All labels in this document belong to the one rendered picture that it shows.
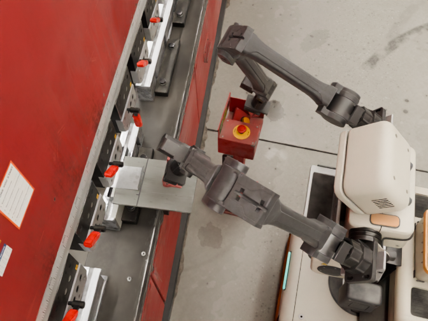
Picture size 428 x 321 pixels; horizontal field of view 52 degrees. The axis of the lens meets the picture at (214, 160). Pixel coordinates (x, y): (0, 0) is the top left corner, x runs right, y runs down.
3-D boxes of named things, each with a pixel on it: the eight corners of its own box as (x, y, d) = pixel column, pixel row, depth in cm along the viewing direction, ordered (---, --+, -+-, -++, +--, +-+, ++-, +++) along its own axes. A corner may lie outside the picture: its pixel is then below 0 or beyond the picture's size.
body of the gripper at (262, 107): (246, 95, 183) (252, 85, 177) (269, 104, 184) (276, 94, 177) (242, 107, 180) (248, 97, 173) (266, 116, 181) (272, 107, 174)
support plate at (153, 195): (191, 213, 143) (191, 212, 143) (113, 204, 146) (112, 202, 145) (199, 165, 152) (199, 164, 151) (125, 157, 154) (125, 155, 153)
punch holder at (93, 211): (93, 253, 124) (76, 233, 109) (64, 249, 124) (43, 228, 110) (107, 205, 131) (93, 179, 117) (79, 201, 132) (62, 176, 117)
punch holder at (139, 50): (140, 86, 153) (132, 53, 139) (116, 85, 154) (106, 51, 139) (149, 55, 160) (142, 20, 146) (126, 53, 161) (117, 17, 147)
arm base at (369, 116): (384, 140, 131) (386, 108, 136) (367, 127, 127) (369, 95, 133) (360, 149, 137) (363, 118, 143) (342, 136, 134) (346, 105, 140)
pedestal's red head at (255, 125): (253, 160, 191) (256, 138, 175) (217, 152, 193) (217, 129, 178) (263, 123, 200) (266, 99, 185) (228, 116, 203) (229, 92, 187)
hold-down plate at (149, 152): (137, 225, 154) (135, 221, 151) (122, 223, 154) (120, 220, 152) (154, 151, 169) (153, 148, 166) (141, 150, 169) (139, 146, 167)
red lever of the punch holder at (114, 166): (113, 173, 120) (123, 160, 129) (98, 171, 120) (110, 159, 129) (113, 179, 120) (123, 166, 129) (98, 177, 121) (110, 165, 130)
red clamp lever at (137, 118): (142, 128, 147) (138, 111, 138) (130, 127, 147) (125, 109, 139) (144, 124, 148) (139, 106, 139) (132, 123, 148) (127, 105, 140)
